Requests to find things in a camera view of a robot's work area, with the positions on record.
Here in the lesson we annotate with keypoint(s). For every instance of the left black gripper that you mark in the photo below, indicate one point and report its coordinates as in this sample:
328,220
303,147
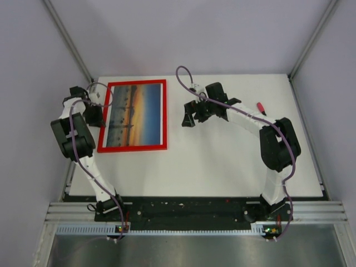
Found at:
97,122

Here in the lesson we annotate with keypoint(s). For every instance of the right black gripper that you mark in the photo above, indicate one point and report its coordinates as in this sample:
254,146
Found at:
190,109

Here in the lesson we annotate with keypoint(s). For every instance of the red picture frame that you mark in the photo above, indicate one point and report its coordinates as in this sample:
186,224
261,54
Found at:
167,111

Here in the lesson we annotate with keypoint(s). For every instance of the red handled screwdriver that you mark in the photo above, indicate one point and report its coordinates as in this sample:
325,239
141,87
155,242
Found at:
261,108

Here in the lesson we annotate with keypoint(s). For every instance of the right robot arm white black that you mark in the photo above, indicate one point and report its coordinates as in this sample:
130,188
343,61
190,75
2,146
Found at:
279,145

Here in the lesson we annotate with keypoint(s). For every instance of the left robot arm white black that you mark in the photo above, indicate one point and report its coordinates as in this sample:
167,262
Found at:
75,140

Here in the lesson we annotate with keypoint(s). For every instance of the sunset photo print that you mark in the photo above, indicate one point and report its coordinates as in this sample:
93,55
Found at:
136,114

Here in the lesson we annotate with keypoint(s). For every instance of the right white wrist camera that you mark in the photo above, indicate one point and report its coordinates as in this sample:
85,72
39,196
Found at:
195,88

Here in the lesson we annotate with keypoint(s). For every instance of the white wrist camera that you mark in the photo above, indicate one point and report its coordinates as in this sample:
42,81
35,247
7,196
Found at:
195,88
94,92

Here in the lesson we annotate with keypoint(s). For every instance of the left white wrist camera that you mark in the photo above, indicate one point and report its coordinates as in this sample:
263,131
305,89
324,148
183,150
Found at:
94,92

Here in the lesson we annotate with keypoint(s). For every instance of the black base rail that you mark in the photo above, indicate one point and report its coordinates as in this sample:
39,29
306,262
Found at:
186,213

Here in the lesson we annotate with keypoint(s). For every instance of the right corner aluminium post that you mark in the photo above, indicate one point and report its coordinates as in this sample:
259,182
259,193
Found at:
313,39

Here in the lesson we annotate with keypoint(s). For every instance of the corner aluminium post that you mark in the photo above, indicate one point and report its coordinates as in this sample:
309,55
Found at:
68,41
313,39

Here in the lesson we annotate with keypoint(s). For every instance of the left corner aluminium post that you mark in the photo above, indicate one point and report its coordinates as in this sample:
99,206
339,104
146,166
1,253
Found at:
68,41

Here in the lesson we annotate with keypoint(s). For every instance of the grey slotted cable duct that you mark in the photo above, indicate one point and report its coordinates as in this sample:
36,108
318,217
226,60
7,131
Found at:
117,231

